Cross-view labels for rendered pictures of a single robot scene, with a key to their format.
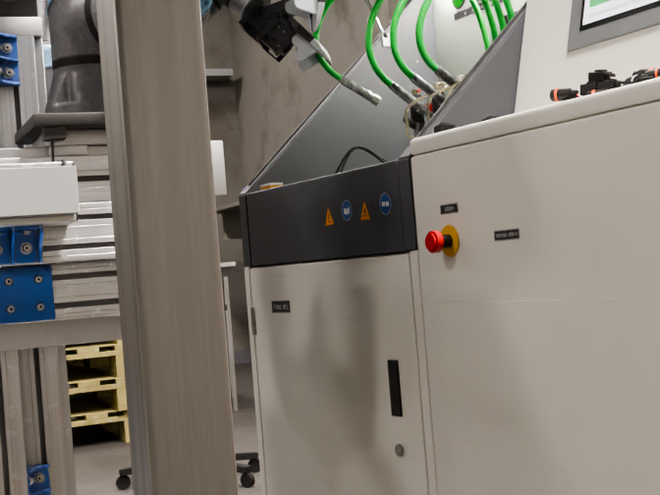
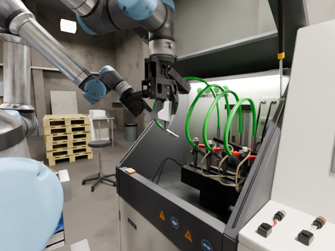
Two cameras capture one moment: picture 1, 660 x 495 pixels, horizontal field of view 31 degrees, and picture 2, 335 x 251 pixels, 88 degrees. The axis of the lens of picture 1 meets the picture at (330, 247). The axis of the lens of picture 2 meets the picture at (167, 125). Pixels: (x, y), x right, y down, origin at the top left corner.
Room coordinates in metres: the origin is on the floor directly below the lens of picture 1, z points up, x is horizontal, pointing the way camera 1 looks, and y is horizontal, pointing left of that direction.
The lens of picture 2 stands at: (1.65, 0.11, 1.30)
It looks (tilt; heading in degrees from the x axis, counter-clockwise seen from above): 8 degrees down; 348
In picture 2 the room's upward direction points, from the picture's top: straight up
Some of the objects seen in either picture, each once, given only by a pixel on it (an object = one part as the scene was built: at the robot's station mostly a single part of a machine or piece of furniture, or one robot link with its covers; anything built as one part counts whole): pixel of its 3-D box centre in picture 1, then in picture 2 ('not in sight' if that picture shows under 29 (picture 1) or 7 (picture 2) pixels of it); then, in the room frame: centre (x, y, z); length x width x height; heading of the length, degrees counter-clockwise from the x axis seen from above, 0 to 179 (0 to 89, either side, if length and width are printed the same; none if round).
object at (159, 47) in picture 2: not in sight; (162, 51); (2.17, 0.01, 1.45); 0.08 x 0.08 x 0.05
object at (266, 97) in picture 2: not in sight; (270, 122); (2.35, -0.55, 1.20); 0.13 x 0.03 x 0.31; 29
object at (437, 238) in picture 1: (440, 241); not in sight; (1.90, -0.18, 0.80); 0.05 x 0.04 x 0.05; 29
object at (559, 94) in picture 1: (614, 83); not in sight; (1.72, -0.43, 1.01); 0.23 x 0.11 x 0.06; 29
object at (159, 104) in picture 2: (300, 8); (158, 115); (2.19, 0.02, 1.26); 0.06 x 0.03 x 0.09; 119
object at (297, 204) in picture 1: (325, 218); (157, 206); (2.31, 0.00, 0.87); 0.62 x 0.04 x 0.16; 29
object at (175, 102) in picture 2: not in sight; (171, 100); (2.16, -0.02, 1.31); 0.05 x 0.02 x 0.09; 29
